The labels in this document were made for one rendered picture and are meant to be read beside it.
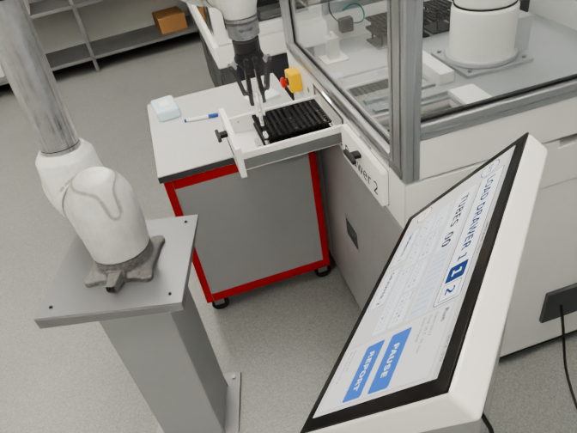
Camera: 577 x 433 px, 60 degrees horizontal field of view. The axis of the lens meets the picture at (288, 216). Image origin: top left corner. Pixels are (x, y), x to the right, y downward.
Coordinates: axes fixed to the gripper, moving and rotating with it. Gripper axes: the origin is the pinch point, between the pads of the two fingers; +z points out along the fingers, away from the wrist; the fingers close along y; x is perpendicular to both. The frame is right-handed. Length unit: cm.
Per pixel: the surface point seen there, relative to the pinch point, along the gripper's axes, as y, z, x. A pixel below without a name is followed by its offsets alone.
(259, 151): -3.5, 11.7, -7.4
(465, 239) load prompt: 12, -15, -91
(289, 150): 5.6, 14.1, -7.6
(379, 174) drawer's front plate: 21.2, 8.5, -39.7
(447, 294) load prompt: 5, -15, -100
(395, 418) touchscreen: -8, -11, -110
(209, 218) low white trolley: -25, 48, 16
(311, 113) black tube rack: 17.1, 10.4, 4.7
